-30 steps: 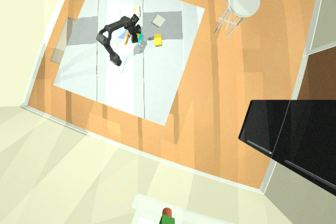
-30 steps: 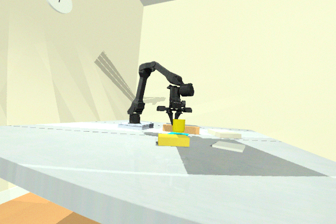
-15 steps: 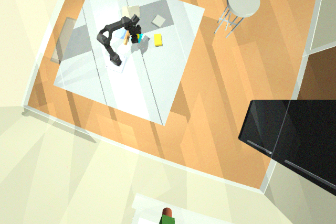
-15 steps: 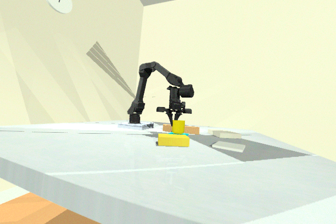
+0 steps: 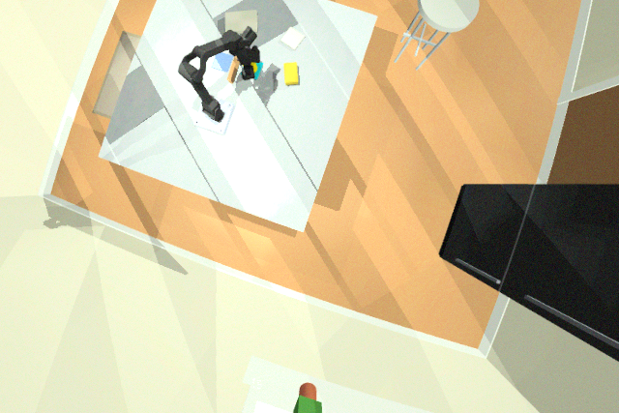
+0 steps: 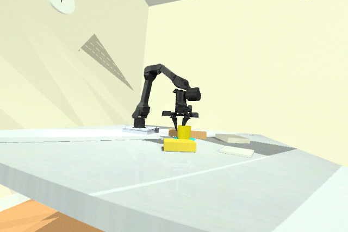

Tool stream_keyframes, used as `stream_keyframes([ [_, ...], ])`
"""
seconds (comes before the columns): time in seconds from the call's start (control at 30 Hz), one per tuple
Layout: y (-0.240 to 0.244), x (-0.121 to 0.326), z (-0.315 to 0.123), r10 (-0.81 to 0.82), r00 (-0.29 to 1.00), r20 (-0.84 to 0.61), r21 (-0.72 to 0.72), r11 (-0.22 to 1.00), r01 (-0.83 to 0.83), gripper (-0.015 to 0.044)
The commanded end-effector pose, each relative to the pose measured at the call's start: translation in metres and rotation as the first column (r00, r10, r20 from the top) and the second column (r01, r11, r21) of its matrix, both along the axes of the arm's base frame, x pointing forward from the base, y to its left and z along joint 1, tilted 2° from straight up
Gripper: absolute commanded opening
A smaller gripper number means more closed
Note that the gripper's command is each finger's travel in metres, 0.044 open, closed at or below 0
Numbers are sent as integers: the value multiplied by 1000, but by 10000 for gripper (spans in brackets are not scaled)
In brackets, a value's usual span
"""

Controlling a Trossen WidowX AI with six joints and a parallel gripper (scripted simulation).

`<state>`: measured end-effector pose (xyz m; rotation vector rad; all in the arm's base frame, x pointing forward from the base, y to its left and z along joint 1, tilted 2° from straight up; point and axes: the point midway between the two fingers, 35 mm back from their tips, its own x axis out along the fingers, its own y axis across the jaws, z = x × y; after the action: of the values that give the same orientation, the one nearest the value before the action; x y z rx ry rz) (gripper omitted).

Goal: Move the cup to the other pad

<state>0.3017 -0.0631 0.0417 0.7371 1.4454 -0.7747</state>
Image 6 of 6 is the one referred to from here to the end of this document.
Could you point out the light wooden plank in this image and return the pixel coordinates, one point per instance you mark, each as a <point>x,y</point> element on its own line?
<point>194,134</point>

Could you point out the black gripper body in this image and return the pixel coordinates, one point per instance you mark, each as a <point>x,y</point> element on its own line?
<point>174,114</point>

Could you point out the yellow rectangular block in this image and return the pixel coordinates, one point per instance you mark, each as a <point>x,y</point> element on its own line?
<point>179,145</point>

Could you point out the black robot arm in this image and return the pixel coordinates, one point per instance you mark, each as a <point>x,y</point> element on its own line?
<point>150,73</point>

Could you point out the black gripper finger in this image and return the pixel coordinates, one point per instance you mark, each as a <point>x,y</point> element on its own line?
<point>184,121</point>
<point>175,122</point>

